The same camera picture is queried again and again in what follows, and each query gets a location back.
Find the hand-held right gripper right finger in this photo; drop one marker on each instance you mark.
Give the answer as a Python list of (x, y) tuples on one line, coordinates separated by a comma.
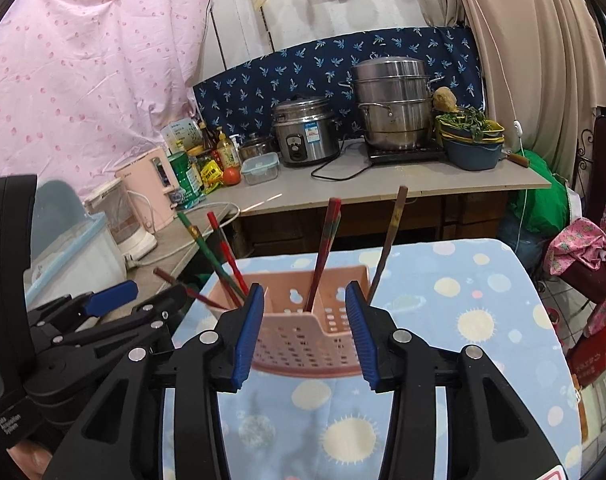
[(360, 330)]

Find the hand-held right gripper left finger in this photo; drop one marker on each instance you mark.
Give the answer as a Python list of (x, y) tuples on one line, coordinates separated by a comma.
[(245, 330)]

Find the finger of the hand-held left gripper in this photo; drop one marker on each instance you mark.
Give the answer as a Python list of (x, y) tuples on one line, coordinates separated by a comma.
[(153, 310), (110, 296)]

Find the pink plastic utensil basket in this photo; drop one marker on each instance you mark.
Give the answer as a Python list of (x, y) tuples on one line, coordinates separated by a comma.
[(298, 340)]

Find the green chopstick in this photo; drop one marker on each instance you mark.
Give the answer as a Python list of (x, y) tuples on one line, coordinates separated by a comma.
[(203, 245)]

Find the dark maroon chopstick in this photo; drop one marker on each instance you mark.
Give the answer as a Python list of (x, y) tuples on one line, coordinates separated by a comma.
[(325, 245)]

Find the person's left hand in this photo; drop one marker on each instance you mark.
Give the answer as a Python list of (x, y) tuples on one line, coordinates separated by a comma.
[(30, 460)]

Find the dark red chopstick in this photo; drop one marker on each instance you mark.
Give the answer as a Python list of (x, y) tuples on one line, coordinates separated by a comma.
[(183, 287)]

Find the white dish box blue lid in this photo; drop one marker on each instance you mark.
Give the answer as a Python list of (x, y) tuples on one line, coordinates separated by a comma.
[(78, 260)]

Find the white blender appliance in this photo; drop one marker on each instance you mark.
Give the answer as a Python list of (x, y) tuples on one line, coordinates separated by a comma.
[(123, 220)]

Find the brown chopstick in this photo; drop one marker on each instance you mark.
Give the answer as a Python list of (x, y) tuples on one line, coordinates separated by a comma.
[(390, 230)]

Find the pink kitchen appliance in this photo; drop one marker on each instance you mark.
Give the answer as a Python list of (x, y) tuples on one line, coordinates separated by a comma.
[(148, 190)]

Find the blue planet-print tablecloth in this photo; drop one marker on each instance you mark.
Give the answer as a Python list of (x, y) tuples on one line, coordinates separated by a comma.
[(483, 310)]

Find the green tin can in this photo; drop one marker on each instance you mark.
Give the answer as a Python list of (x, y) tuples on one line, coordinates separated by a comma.
[(185, 180)]

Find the yellow snack packet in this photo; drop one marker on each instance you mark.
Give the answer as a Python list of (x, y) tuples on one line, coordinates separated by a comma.
[(212, 172)]

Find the red tomato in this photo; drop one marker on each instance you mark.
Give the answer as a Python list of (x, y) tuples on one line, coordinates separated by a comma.
[(231, 176)]

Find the clear food container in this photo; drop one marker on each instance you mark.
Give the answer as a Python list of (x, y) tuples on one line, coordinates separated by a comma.
[(260, 167)]

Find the yellow oil bottle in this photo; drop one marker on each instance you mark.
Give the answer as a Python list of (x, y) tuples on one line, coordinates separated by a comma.
[(228, 152)]

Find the white printed carton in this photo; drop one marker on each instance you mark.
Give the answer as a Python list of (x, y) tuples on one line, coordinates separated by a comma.
[(183, 132)]

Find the black induction cooker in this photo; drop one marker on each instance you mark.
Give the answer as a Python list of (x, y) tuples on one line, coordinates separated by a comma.
[(408, 155)]

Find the dark sauce bottle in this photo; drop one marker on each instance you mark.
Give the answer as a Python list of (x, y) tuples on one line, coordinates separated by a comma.
[(204, 135)]

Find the small steel pot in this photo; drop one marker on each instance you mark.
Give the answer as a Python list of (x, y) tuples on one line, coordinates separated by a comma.
[(255, 145)]

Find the pink dotted curtain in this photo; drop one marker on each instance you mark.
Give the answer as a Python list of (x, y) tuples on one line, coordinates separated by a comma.
[(83, 85)]

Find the steel rice cooker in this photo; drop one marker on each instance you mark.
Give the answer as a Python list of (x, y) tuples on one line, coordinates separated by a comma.
[(305, 132)]

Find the blue plastic basin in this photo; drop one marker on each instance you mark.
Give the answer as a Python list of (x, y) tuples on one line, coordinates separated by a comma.
[(473, 155)]

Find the green plastic bag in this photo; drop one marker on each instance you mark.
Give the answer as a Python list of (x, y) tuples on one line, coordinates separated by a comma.
[(543, 200)]

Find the steel steamer pot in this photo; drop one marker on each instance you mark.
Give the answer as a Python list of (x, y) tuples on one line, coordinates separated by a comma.
[(393, 105)]

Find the pink floral cloth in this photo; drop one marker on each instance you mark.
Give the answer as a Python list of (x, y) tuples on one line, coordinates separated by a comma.
[(583, 260)]

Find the yellow plastic basin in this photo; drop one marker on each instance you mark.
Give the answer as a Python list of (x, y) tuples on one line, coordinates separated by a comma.
[(493, 132)]

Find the red bag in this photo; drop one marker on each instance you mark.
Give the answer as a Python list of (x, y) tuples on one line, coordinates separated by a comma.
[(598, 350)]

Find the brown root vegetable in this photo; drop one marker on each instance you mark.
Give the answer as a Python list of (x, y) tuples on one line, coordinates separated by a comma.
[(445, 99)]

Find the navy leaf-print cloth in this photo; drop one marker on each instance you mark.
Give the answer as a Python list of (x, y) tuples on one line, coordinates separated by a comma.
[(283, 75)]

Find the dark wooden chair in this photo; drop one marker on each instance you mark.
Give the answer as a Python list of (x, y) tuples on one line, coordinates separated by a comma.
[(600, 145)]

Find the beige curtain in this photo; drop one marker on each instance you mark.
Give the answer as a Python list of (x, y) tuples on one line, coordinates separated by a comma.
[(533, 35)]

